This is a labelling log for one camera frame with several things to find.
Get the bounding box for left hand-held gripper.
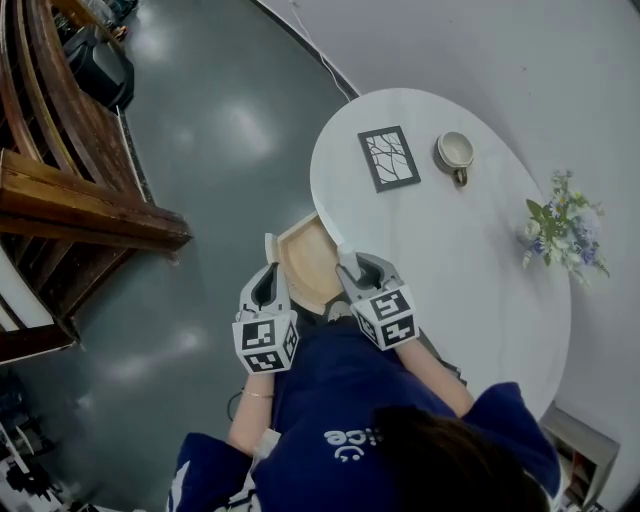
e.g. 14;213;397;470
231;261;301;375

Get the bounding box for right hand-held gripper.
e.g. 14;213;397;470
334;252;419;353

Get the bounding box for white wooden drawer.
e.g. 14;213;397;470
263;209;351;317

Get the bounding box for person's left forearm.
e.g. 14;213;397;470
227;372;277;454

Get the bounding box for person's right forearm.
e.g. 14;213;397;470
394;339;477;418

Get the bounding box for person's patterned white shoe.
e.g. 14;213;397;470
324;299;354;324

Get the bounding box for white curved desk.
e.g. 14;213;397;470
309;87;574;422

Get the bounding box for person's blue clothing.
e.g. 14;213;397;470
167;317;564;512

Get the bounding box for brown ceramic cup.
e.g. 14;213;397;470
432;130;476;188

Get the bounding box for blue and white flowers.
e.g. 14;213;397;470
521;169;612;289

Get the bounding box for wooden staircase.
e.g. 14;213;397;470
0;0;194;366

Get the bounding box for grey shelf unit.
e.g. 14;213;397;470
539;402;622;512

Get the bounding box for black chair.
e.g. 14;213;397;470
63;38;136;111

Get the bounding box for dark equipment pile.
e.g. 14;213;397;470
0;379;67;512

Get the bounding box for white cable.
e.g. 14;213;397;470
288;0;362;99

